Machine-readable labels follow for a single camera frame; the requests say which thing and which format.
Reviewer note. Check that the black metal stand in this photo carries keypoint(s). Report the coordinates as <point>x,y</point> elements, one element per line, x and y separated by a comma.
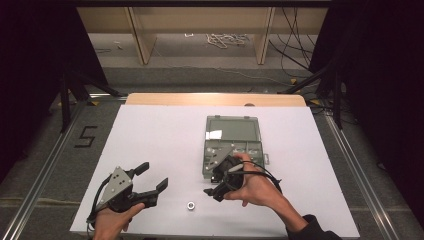
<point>330,90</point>
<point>71,93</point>

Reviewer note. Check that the person's right hand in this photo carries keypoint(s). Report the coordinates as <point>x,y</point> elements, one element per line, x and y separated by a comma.
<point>258,186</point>

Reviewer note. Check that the grey transparent compartment box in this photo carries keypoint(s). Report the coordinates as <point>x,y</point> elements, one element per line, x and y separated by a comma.
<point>233,130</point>

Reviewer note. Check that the beige wooden shelf leg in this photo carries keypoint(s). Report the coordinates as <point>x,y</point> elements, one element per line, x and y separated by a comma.
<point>263,36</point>
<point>141,36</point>

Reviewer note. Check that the person's left hand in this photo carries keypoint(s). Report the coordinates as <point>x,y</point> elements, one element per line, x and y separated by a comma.
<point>111,221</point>

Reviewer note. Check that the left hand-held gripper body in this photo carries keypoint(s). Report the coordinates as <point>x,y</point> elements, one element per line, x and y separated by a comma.
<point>116,186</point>

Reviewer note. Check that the black curtain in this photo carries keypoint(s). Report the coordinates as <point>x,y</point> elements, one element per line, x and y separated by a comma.
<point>36,73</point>
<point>376,83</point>

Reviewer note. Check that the small metal nut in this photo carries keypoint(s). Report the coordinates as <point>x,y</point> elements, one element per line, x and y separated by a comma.
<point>190,205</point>

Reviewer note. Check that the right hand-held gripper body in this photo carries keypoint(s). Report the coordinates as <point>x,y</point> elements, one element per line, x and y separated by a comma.
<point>221,160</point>

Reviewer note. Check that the aluminium floor rail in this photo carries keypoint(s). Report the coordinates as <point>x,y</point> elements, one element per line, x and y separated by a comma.
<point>360,180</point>
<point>40,173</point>

